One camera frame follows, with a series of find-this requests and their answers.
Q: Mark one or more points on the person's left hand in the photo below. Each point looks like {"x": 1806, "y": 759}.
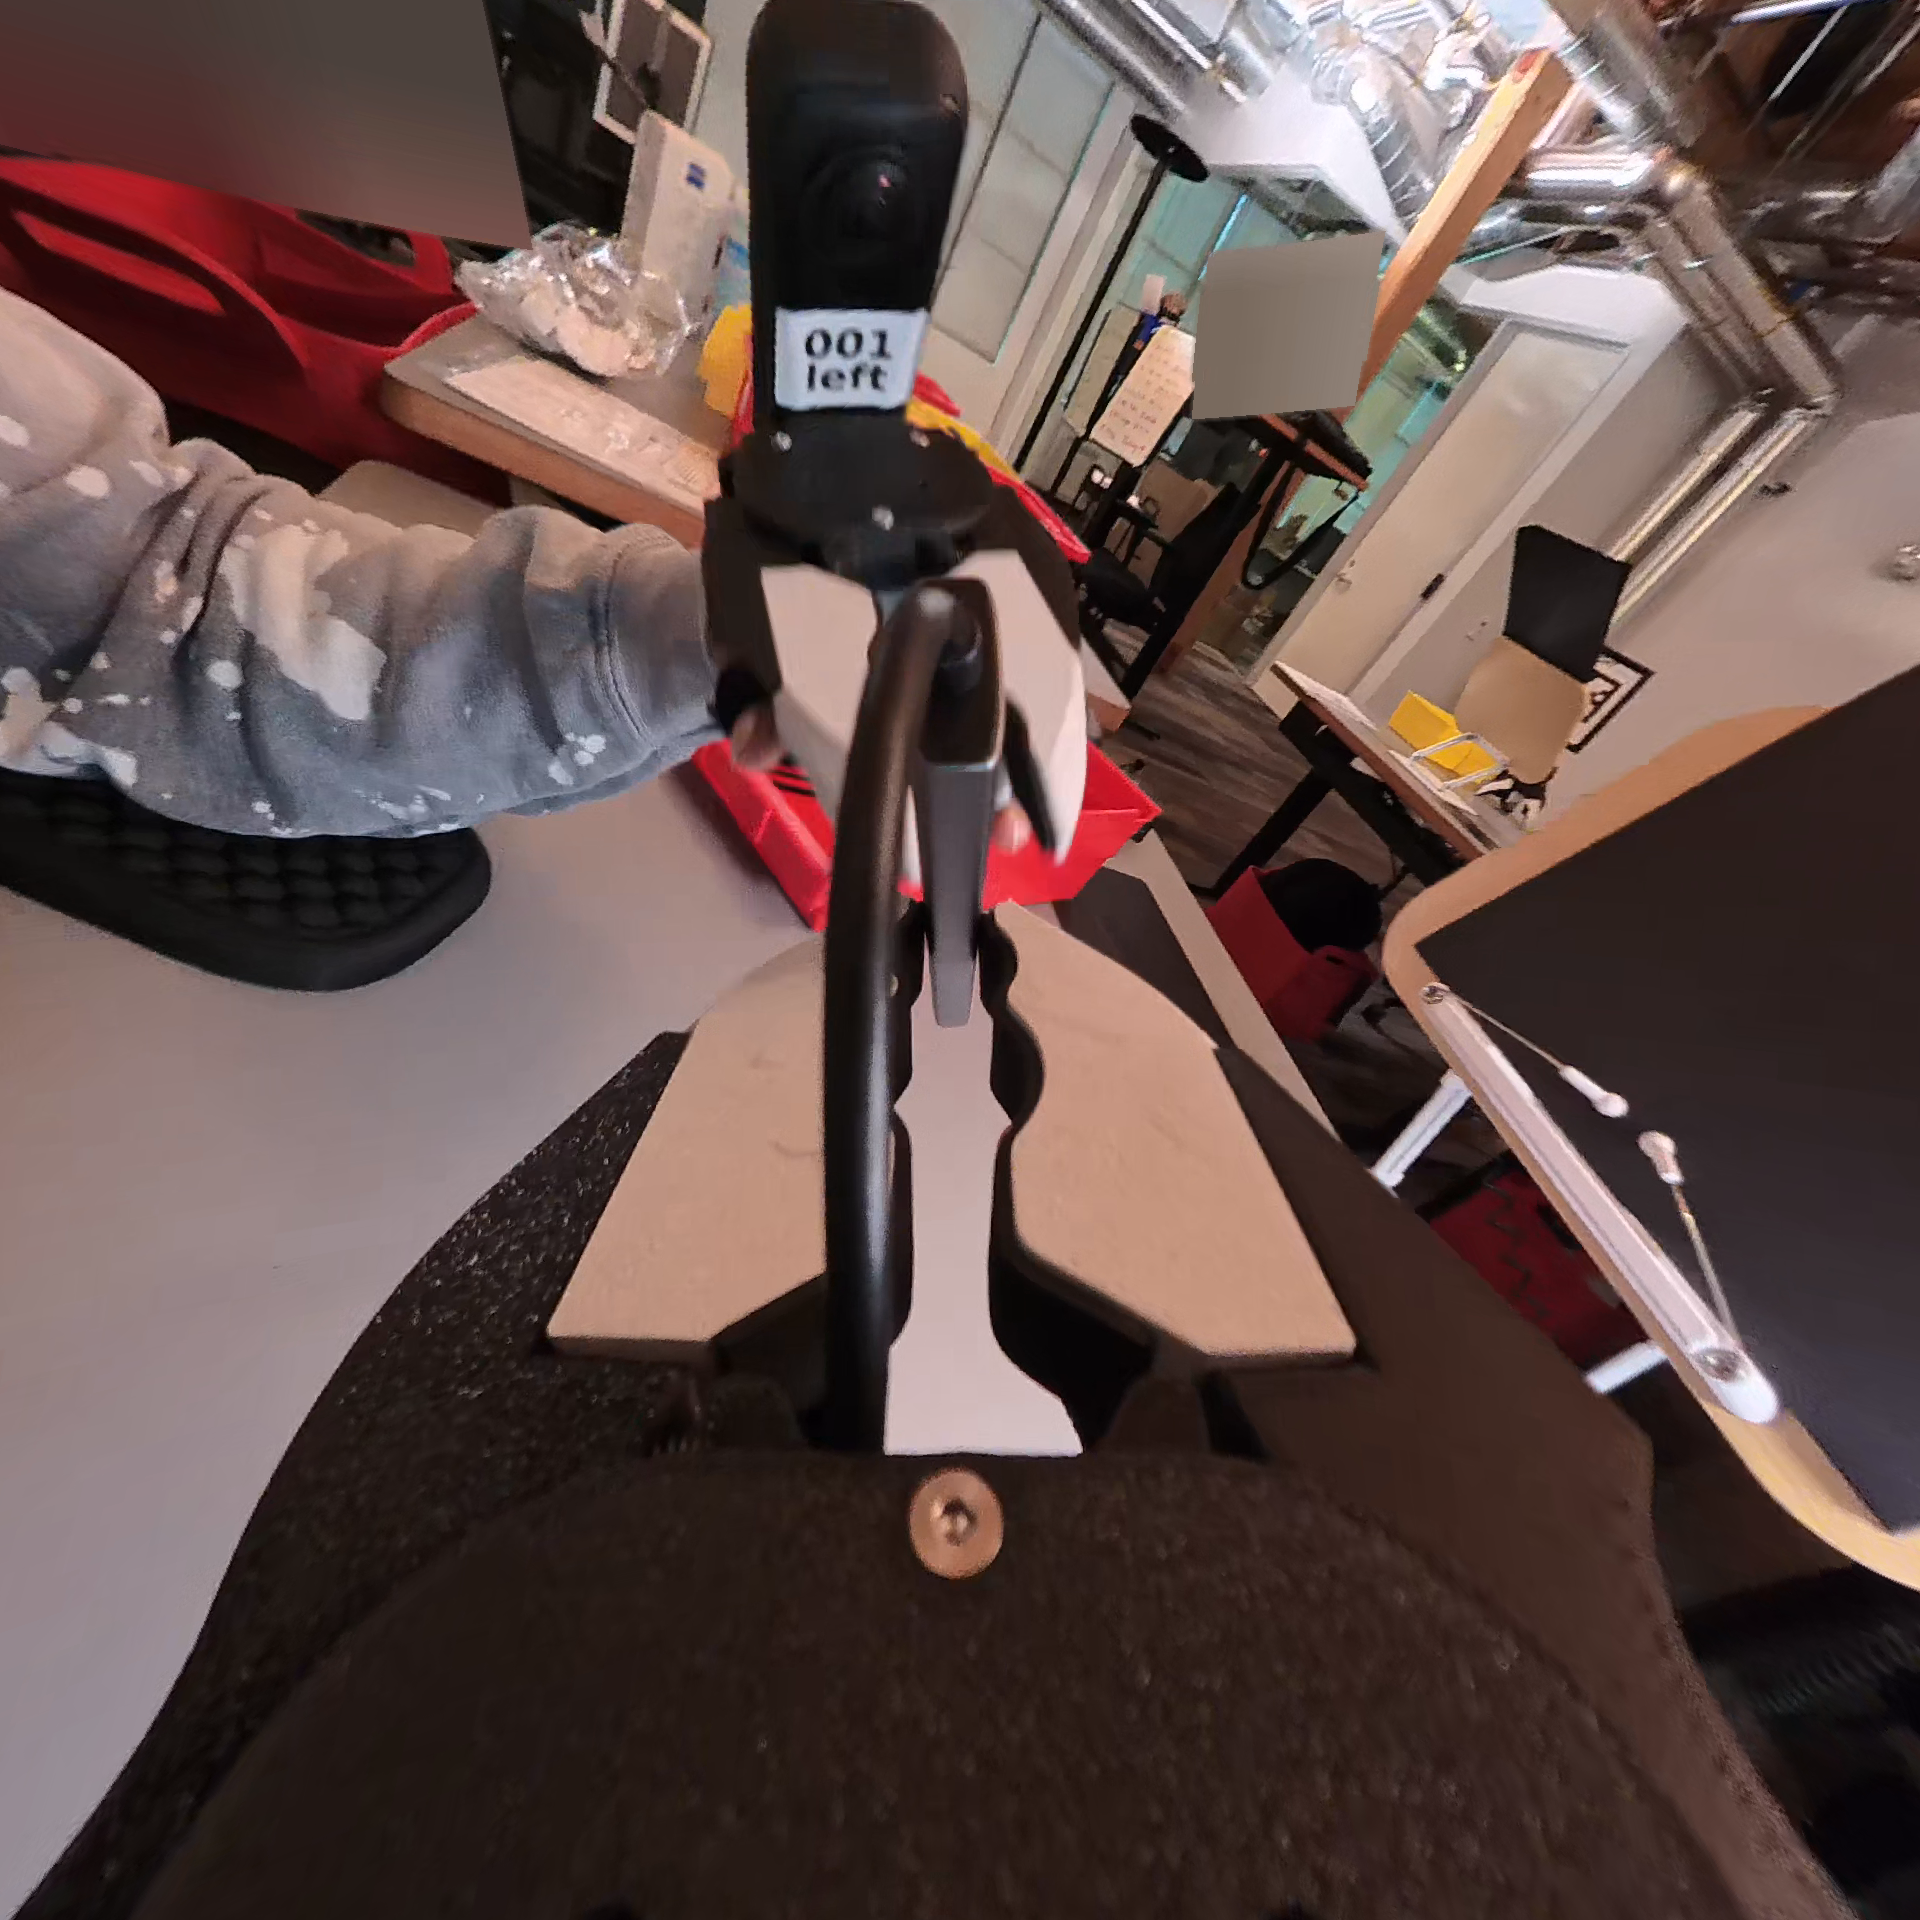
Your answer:
{"x": 753, "y": 737}

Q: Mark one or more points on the black honeycomb wrist pad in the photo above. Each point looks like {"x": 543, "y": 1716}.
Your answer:
{"x": 225, "y": 917}

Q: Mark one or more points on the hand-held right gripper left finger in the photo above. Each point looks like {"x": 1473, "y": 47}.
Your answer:
{"x": 705, "y": 1199}

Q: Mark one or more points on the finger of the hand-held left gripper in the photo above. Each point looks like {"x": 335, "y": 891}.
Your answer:
{"x": 1042, "y": 675}
{"x": 810, "y": 659}

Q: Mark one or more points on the person's left forearm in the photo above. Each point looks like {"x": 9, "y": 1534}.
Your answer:
{"x": 375, "y": 646}

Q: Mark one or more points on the yellow plastic bin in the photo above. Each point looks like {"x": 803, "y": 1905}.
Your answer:
{"x": 1439, "y": 736}

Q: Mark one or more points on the wooden side table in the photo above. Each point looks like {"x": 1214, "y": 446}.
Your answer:
{"x": 510, "y": 450}

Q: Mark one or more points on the black office chair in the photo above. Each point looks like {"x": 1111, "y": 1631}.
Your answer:
{"x": 1187, "y": 571}

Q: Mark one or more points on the red fabric bag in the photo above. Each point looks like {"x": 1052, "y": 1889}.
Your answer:
{"x": 1528, "y": 1275}
{"x": 1274, "y": 988}

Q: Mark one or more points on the white door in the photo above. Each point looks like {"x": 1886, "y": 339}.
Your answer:
{"x": 1469, "y": 496}

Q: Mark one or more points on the crumpled clear plastic bag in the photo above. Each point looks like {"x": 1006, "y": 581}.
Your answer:
{"x": 585, "y": 300}

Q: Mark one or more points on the black panel on white stand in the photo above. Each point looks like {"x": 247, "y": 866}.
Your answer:
{"x": 1727, "y": 1052}

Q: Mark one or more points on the black floor lamp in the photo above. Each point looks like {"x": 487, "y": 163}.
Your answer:
{"x": 1170, "y": 146}

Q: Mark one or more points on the wooden post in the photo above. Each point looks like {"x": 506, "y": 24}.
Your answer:
{"x": 1478, "y": 212}

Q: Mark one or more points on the small black panel stand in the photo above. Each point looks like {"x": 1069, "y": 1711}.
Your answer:
{"x": 1566, "y": 601}

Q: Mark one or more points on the flip chart whiteboard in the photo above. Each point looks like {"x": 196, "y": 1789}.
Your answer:
{"x": 1141, "y": 397}

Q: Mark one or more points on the small framed marker sign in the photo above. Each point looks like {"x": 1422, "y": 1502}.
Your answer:
{"x": 1620, "y": 697}

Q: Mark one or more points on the white cardboard box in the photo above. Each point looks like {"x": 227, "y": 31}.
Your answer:
{"x": 676, "y": 196}

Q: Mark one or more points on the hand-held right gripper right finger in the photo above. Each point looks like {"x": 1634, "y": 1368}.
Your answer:
{"x": 1170, "y": 1199}

